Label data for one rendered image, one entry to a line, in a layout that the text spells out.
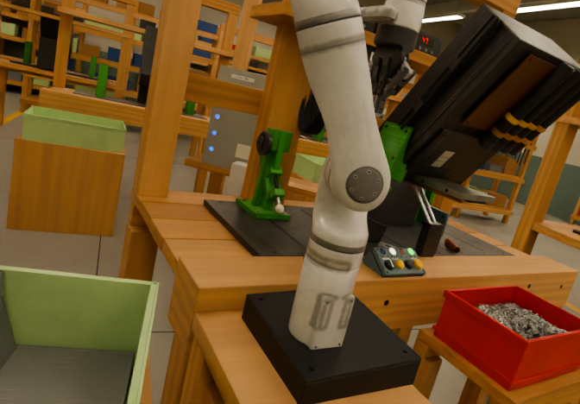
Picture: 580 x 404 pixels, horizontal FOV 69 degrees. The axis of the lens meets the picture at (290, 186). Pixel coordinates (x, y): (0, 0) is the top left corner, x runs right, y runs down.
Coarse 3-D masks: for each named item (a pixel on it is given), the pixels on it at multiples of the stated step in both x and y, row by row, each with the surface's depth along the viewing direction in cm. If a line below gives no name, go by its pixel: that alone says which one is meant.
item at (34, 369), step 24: (24, 360) 58; (48, 360) 59; (72, 360) 60; (96, 360) 61; (120, 360) 62; (0, 384) 53; (24, 384) 54; (48, 384) 55; (72, 384) 56; (96, 384) 57; (120, 384) 58
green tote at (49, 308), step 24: (24, 288) 59; (48, 288) 60; (72, 288) 61; (96, 288) 62; (120, 288) 62; (144, 288) 63; (24, 312) 60; (48, 312) 61; (72, 312) 62; (96, 312) 63; (120, 312) 63; (144, 312) 64; (24, 336) 61; (48, 336) 62; (72, 336) 63; (96, 336) 64; (120, 336) 64; (144, 336) 51; (144, 360) 47
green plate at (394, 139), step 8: (384, 128) 134; (392, 128) 131; (408, 128) 126; (384, 136) 132; (392, 136) 130; (400, 136) 127; (408, 136) 125; (384, 144) 131; (392, 144) 129; (400, 144) 126; (392, 152) 128; (400, 152) 126; (392, 160) 127; (400, 160) 128; (392, 168) 126; (400, 168) 130; (392, 176) 129; (400, 176) 131
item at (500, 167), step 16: (416, 80) 640; (496, 160) 725; (512, 160) 709; (528, 160) 713; (496, 176) 691; (512, 176) 710; (512, 192) 729; (464, 208) 685; (480, 208) 698; (496, 208) 719; (512, 208) 732
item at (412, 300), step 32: (192, 256) 91; (224, 256) 95; (256, 256) 99; (288, 256) 104; (448, 256) 136; (480, 256) 145; (512, 256) 156; (544, 256) 168; (192, 288) 81; (224, 288) 81; (256, 288) 85; (288, 288) 89; (384, 288) 105; (416, 288) 111; (448, 288) 119; (544, 288) 148; (192, 320) 80; (384, 320) 109; (416, 320) 116
